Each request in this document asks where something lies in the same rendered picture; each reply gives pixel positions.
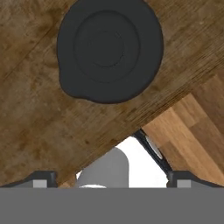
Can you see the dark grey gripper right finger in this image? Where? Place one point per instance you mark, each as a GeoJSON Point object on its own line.
{"type": "Point", "coordinates": [178, 176]}

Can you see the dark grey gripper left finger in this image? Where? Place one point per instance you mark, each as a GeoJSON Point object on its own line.
{"type": "Point", "coordinates": [43, 177]}

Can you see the black round blender lid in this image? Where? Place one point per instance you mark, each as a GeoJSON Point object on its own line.
{"type": "Point", "coordinates": [110, 49]}

